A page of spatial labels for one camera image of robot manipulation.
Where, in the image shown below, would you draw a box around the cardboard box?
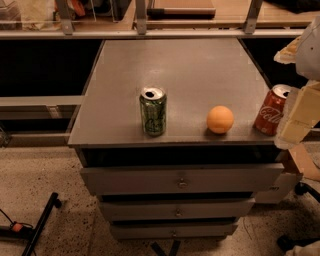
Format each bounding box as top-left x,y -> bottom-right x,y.
254,143 -> 320,205

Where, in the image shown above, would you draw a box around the green soda can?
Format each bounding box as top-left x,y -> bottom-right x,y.
139,87 -> 167,136

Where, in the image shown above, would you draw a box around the black chair base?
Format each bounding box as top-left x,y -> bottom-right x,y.
276,181 -> 320,253

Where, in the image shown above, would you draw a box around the grey drawer cabinet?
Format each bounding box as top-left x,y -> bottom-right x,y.
69,38 -> 284,239

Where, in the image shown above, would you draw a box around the red cola can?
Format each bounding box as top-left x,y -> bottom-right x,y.
253,84 -> 291,136

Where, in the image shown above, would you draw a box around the orange fruit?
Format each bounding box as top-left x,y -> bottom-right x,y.
206,106 -> 234,134

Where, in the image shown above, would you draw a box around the black stand legs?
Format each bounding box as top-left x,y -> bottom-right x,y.
0,192 -> 62,256

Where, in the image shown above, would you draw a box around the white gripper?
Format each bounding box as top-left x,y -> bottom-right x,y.
274,16 -> 320,149

